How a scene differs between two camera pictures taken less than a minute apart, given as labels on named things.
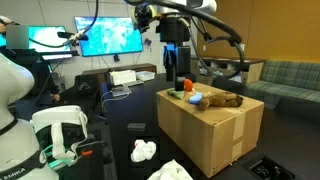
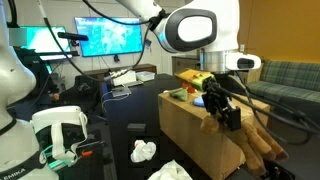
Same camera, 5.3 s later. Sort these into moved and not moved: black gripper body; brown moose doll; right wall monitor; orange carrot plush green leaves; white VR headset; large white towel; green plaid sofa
Moved: orange carrot plush green leaves; black gripper body; brown moose doll
Not moved: large white towel; right wall monitor; green plaid sofa; white VR headset
